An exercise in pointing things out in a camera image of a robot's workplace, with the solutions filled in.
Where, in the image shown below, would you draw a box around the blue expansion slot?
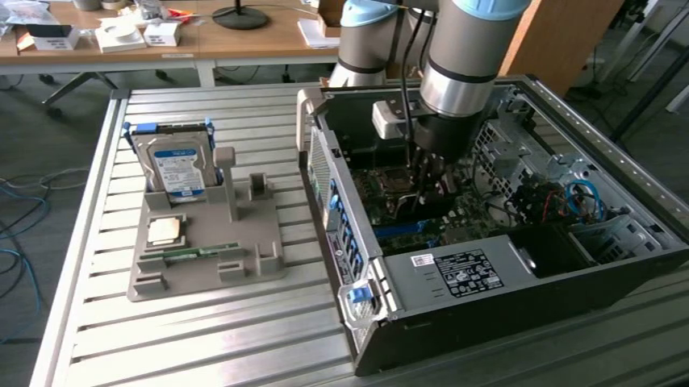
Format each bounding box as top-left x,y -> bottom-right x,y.
375,221 -> 432,239

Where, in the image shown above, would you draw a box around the blue wire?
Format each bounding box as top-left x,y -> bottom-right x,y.
563,179 -> 610,223

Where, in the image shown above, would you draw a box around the blue case latch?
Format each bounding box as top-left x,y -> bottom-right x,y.
347,283 -> 375,304

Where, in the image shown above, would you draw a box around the blue slot retention bar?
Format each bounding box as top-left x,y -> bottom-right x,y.
324,177 -> 364,279

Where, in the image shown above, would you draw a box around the white cardboard box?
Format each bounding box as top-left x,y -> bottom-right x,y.
141,22 -> 181,48

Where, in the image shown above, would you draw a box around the blue floor cable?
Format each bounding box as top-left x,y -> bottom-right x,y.
0,181 -> 51,344

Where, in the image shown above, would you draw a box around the wooden cabinet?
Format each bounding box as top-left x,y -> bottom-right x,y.
496,0 -> 626,98

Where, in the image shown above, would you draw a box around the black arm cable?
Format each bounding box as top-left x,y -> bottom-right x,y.
396,0 -> 422,211

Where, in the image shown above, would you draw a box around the wooden desk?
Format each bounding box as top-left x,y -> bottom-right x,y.
0,0 -> 201,119
196,0 -> 431,88

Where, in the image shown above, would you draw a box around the white floor cable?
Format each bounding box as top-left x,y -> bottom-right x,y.
0,167 -> 91,191

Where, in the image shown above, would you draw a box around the green motherboard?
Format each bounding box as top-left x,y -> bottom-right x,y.
348,160 -> 513,257

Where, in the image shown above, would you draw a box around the black open PC case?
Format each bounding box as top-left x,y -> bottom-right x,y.
298,74 -> 689,378

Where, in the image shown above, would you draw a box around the silver CPU chip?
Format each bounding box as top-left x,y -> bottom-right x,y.
145,218 -> 184,246

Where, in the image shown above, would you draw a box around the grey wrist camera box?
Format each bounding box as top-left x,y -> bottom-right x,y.
371,100 -> 427,140

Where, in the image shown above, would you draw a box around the metal drive cage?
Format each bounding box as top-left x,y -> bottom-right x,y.
471,119 -> 557,211

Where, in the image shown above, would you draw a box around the brown cardboard box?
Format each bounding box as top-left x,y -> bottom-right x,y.
316,0 -> 347,29

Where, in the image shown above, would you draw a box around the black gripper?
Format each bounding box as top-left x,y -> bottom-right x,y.
412,112 -> 480,166

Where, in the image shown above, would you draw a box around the grey power supply unit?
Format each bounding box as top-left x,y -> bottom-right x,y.
383,235 -> 539,314

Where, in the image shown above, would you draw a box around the white paper sheets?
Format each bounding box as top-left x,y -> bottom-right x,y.
298,18 -> 342,50

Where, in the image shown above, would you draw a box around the metal disk bay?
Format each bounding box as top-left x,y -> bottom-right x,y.
567,214 -> 663,264

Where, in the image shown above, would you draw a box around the red and black wire bundle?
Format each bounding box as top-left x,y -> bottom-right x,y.
509,181 -> 567,226

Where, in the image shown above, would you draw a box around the white box with tape roll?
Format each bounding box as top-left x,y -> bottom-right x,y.
95,23 -> 148,54

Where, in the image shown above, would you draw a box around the hard disk with blue bracket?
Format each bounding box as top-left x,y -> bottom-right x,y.
121,119 -> 219,205

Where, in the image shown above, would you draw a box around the black lamp base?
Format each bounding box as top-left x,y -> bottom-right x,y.
211,0 -> 269,31

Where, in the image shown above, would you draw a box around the grey parts rack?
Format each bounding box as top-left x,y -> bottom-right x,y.
127,147 -> 290,303

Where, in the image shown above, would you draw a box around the CPU socket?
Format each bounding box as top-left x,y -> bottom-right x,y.
375,167 -> 414,197

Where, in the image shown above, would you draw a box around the green RAM stick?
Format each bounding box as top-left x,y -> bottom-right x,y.
140,243 -> 241,264

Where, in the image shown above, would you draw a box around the black and white box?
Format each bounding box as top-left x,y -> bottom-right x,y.
24,23 -> 81,52

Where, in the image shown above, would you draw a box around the graphics card with metal bracket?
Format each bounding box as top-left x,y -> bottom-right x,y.
395,189 -> 456,221

